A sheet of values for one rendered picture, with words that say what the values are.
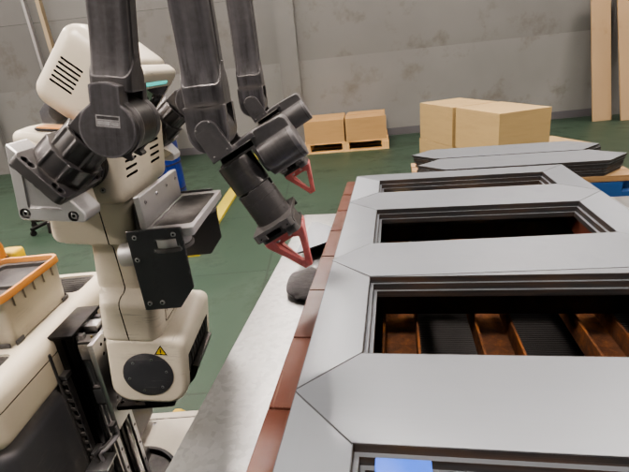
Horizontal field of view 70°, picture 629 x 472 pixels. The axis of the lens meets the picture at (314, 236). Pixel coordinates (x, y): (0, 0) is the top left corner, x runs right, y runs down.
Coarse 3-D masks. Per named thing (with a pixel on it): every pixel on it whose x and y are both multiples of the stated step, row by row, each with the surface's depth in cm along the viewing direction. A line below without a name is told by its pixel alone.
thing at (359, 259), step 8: (360, 248) 110; (368, 248) 110; (352, 256) 106; (360, 256) 106; (368, 256) 105; (344, 264) 102; (352, 264) 102; (360, 264) 102; (368, 264) 101; (360, 272) 98; (368, 272) 98
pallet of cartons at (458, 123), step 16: (432, 112) 407; (448, 112) 380; (464, 112) 360; (480, 112) 338; (496, 112) 321; (512, 112) 318; (528, 112) 320; (544, 112) 323; (432, 128) 413; (448, 128) 385; (464, 128) 364; (480, 128) 342; (496, 128) 322; (512, 128) 322; (528, 128) 324; (544, 128) 327; (432, 144) 418; (448, 144) 390; (464, 144) 368; (480, 144) 345; (496, 144) 326
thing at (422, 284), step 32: (384, 288) 96; (416, 288) 94; (448, 288) 93; (480, 288) 92; (512, 288) 91; (544, 288) 89; (576, 288) 88; (608, 288) 87; (384, 448) 55; (416, 448) 54
